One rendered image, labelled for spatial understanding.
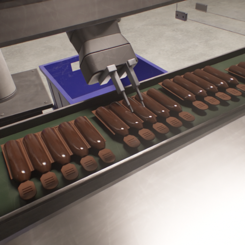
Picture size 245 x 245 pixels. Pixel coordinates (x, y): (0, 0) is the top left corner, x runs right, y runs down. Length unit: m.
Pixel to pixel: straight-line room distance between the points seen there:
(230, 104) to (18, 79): 0.64
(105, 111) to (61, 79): 0.94
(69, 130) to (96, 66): 0.09
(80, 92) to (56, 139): 1.04
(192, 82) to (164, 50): 1.95
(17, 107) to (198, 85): 0.47
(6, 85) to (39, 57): 1.82
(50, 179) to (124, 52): 0.20
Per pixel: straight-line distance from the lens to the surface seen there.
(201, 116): 0.35
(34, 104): 0.70
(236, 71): 0.46
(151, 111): 0.34
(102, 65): 0.35
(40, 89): 0.77
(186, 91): 0.38
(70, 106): 0.37
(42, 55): 2.58
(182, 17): 1.03
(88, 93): 1.35
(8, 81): 0.75
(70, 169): 0.27
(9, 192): 0.29
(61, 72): 1.26
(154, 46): 2.45
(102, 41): 0.37
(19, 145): 0.32
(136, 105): 0.34
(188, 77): 0.42
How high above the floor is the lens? 0.90
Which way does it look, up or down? 38 degrees down
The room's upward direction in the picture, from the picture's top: 5 degrees counter-clockwise
